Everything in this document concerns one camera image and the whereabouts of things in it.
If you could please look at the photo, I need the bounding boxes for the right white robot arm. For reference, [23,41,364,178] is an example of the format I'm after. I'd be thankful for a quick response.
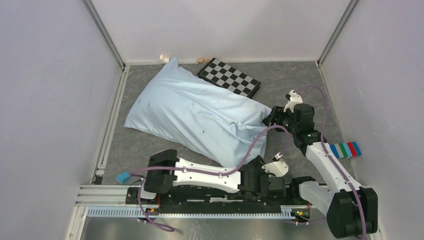
[263,103,378,239]

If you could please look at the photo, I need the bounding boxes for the red blue green blocks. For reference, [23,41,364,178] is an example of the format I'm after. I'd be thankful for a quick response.
[329,141,362,159]

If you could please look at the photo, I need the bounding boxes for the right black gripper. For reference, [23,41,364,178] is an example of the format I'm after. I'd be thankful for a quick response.
[262,105,299,135]

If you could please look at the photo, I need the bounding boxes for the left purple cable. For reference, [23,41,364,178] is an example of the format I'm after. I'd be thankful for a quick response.
[129,124,290,233]

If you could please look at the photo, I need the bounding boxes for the light blue pillowcase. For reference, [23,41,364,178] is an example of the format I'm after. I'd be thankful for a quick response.
[124,58,271,168]

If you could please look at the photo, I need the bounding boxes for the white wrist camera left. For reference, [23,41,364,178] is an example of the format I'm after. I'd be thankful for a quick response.
[261,152,289,177]

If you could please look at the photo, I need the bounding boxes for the black white checkerboard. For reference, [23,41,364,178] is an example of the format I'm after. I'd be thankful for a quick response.
[196,57,262,99]

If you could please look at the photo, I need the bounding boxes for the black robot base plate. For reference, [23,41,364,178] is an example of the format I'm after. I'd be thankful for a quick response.
[125,185,309,214]

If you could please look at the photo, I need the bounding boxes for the small blue object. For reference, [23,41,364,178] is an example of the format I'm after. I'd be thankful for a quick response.
[115,171,131,184]

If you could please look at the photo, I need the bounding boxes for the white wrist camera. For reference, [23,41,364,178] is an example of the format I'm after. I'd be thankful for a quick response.
[283,90,303,113]
[261,152,289,177]

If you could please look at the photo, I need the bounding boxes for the aluminium rail frame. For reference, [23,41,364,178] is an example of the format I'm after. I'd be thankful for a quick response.
[75,185,129,207]

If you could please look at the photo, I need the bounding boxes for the wooden toy pieces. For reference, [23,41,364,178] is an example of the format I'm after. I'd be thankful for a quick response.
[197,57,210,64]

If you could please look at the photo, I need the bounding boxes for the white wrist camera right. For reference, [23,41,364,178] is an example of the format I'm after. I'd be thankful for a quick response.
[283,90,303,113]

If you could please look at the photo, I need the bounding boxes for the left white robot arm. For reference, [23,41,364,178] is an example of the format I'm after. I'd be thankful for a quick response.
[137,149,289,204]

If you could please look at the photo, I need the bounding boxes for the white slotted cable duct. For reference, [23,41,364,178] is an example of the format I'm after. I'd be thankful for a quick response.
[86,206,301,220]

